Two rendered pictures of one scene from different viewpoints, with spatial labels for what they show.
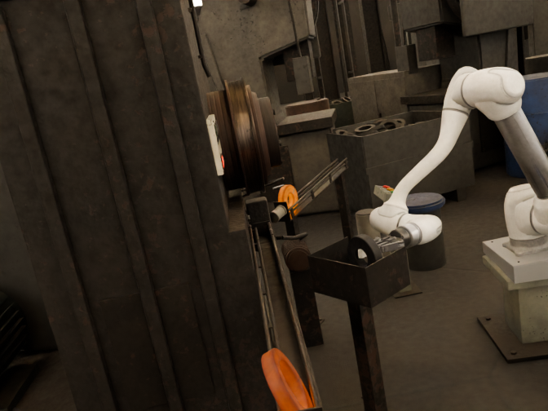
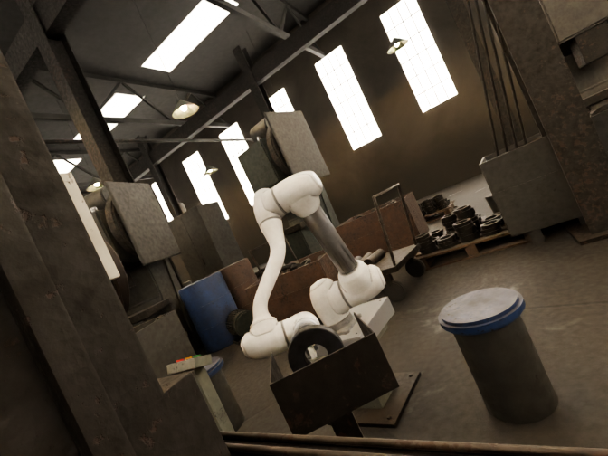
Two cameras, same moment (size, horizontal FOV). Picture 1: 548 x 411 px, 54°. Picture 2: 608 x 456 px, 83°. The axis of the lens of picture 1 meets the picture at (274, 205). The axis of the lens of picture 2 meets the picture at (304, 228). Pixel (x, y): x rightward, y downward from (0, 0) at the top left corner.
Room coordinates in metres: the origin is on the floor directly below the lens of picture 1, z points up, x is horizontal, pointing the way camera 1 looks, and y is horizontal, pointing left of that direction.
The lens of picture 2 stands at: (1.17, 0.44, 1.02)
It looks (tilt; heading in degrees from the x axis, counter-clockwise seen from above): 1 degrees down; 303
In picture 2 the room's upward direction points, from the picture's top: 25 degrees counter-clockwise
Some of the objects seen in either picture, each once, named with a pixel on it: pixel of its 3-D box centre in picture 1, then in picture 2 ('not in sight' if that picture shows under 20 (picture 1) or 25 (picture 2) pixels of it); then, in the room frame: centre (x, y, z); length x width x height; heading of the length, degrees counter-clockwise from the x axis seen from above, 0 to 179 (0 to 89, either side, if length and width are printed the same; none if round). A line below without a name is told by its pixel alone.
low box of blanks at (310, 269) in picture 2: not in sight; (304, 289); (3.44, -2.58, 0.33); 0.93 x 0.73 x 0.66; 9
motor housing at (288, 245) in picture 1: (302, 291); not in sight; (2.52, -0.06, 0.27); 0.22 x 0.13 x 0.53; 2
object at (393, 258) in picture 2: not in sight; (357, 252); (2.74, -2.76, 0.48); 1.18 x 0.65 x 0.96; 172
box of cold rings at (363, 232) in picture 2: not in sight; (384, 232); (2.95, -4.25, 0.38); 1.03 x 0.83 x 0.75; 5
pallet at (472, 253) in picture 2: not in sight; (470, 226); (1.77, -3.50, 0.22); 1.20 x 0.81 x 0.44; 177
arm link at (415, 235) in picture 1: (407, 236); (307, 332); (1.92, -0.47, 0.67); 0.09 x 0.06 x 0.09; 37
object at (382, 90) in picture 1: (396, 118); not in sight; (6.35, -1.61, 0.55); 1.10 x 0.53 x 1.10; 22
